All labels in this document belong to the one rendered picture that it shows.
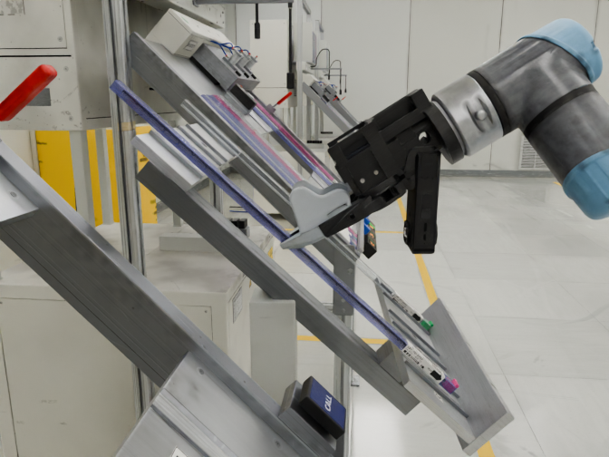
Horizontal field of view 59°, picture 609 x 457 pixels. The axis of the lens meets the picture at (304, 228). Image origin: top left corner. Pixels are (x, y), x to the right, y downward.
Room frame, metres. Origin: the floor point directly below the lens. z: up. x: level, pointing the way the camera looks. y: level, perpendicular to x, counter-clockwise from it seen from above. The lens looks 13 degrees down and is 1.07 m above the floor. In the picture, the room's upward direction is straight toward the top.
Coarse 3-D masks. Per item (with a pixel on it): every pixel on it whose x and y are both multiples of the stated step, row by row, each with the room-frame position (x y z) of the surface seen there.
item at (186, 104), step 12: (192, 108) 0.79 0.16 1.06; (204, 120) 0.79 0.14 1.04; (216, 132) 0.79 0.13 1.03; (228, 144) 0.79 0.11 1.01; (240, 156) 0.79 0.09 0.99; (252, 168) 0.79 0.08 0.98; (264, 180) 0.79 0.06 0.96; (276, 192) 0.79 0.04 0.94; (288, 204) 0.79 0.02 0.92; (336, 240) 0.79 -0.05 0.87; (348, 252) 0.79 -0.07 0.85; (360, 264) 0.79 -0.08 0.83; (372, 276) 0.78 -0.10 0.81; (384, 288) 0.78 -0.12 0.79; (420, 324) 0.78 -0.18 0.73
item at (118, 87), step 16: (128, 96) 0.57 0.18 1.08; (144, 112) 0.57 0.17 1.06; (160, 128) 0.57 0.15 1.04; (176, 144) 0.57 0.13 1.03; (192, 160) 0.57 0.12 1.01; (208, 160) 0.58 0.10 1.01; (208, 176) 0.57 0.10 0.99; (224, 176) 0.58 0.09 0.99; (240, 192) 0.57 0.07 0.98; (256, 208) 0.57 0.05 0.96; (272, 224) 0.57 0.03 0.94; (304, 256) 0.57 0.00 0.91; (320, 272) 0.57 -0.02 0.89; (336, 288) 0.57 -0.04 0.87; (352, 304) 0.57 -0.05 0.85; (368, 320) 0.57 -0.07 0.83; (384, 320) 0.57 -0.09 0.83; (400, 336) 0.57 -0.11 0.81; (448, 384) 0.56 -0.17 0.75
